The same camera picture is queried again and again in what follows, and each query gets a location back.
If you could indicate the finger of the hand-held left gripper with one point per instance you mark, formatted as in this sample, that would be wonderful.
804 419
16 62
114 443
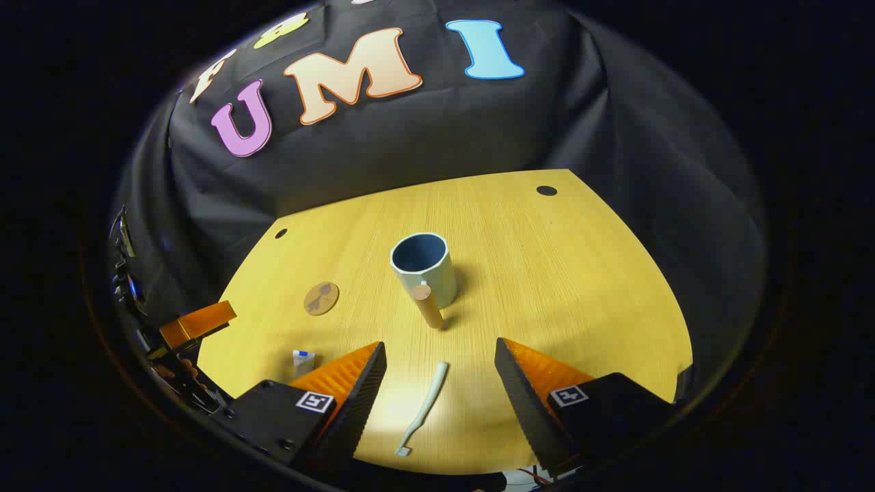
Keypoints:
198 321

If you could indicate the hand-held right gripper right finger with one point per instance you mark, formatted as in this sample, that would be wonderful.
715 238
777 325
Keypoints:
526 403

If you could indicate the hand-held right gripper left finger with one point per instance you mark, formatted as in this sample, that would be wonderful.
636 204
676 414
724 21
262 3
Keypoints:
359 403

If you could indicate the white toothpaste tube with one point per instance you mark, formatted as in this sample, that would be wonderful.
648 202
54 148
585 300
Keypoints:
303 362

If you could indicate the round cork coaster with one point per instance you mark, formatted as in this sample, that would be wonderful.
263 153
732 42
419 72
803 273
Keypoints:
321 298

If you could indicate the yellow wooden desktop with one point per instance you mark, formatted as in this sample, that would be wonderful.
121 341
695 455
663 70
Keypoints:
560 287

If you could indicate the black backdrop cloth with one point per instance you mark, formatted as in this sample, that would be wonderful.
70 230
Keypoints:
410 150

